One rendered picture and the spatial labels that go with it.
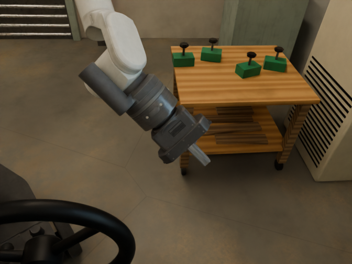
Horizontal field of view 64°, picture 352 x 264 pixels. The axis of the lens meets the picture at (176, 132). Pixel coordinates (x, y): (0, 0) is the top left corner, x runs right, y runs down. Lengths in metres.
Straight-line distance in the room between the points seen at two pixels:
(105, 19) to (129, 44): 0.06
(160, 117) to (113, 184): 1.14
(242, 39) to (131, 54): 1.76
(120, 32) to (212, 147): 1.13
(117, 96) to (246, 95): 0.94
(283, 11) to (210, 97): 1.10
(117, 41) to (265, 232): 1.23
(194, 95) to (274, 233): 0.77
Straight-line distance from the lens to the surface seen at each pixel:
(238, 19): 2.14
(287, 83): 1.51
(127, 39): 0.50
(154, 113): 0.50
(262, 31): 2.22
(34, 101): 2.34
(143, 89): 0.49
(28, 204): 0.40
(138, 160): 1.71
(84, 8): 0.57
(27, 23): 3.28
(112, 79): 0.50
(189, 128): 0.53
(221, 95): 1.32
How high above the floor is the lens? 1.26
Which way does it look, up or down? 42 degrees down
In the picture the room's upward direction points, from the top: 3 degrees clockwise
